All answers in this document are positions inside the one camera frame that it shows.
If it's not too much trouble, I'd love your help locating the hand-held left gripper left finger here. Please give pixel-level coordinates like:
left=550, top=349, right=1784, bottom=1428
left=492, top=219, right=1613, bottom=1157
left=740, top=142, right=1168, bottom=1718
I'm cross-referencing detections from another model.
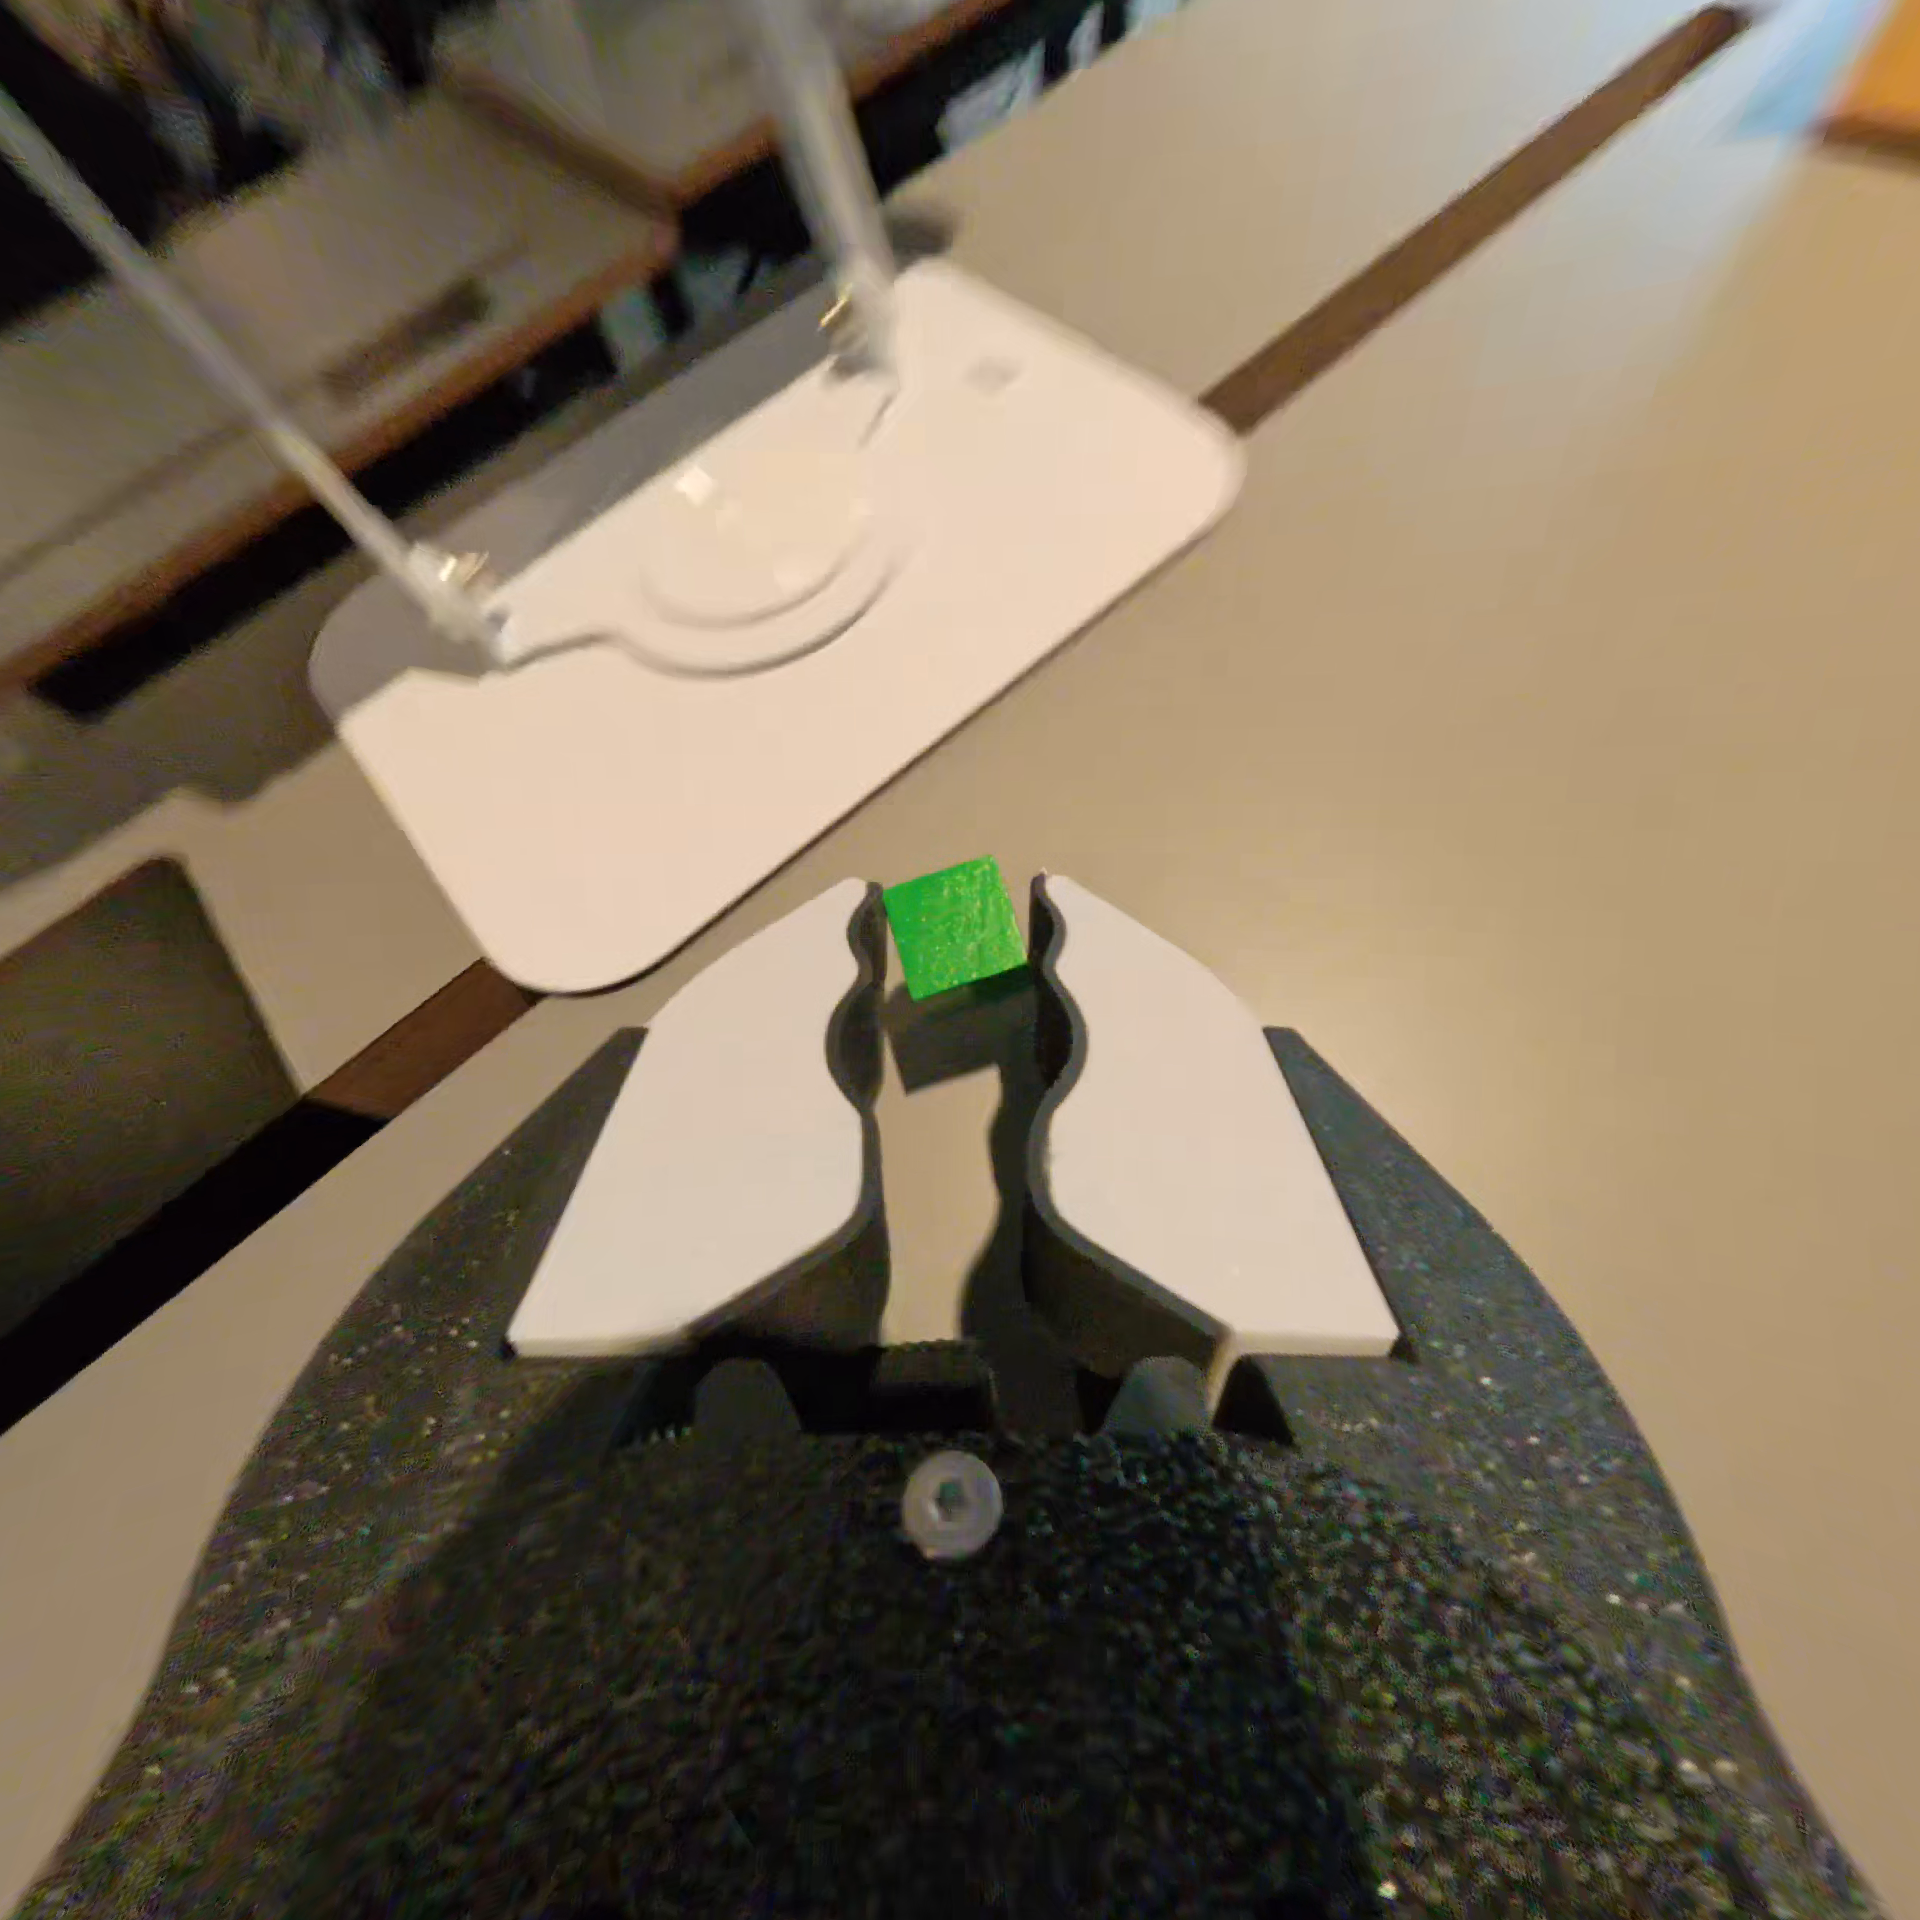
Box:
left=502, top=877, right=893, bottom=1366

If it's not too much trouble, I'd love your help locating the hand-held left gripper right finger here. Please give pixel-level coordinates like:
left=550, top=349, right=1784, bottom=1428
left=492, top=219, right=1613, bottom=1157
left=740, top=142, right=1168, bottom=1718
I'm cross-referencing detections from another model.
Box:
left=1021, top=871, right=1409, bottom=1364

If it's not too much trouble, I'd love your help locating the green wooden cube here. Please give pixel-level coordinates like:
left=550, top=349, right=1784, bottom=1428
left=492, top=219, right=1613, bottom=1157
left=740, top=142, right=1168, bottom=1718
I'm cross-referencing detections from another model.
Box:
left=882, top=854, right=1034, bottom=1004

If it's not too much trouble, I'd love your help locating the white monitor stand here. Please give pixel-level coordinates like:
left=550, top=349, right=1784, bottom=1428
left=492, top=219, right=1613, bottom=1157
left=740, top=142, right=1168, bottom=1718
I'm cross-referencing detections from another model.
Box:
left=0, top=0, right=1249, bottom=997

